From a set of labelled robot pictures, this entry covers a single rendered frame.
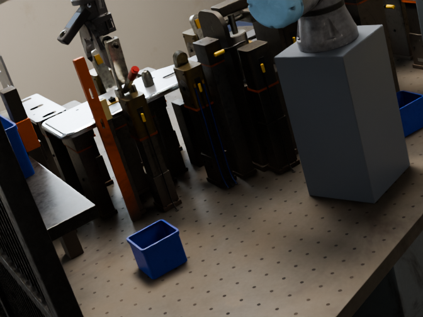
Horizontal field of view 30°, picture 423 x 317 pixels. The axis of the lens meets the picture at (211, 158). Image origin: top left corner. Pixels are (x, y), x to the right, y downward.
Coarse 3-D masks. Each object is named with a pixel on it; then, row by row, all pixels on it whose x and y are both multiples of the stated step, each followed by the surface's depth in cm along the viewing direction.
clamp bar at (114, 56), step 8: (104, 40) 211; (112, 40) 208; (112, 48) 209; (120, 48) 210; (112, 56) 210; (120, 56) 211; (112, 64) 212; (120, 64) 212; (120, 72) 213; (120, 80) 214; (120, 88) 215
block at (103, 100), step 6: (102, 102) 214; (108, 108) 216; (108, 114) 216; (108, 120) 217; (102, 126) 218; (114, 132) 219; (114, 138) 219; (120, 150) 221; (120, 156) 221; (126, 162) 223; (126, 168) 223; (132, 180) 225; (132, 186) 225; (138, 198) 227; (138, 204) 228; (144, 210) 229
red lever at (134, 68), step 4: (132, 68) 204; (136, 68) 204; (132, 72) 203; (136, 72) 204; (128, 76) 207; (132, 76) 205; (136, 76) 206; (128, 80) 209; (132, 80) 208; (128, 84) 211; (124, 88) 215; (128, 88) 214; (124, 92) 217
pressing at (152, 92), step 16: (160, 80) 237; (176, 80) 233; (112, 96) 236; (160, 96) 227; (64, 112) 235; (80, 112) 231; (112, 112) 222; (48, 128) 227; (64, 128) 222; (80, 128) 217
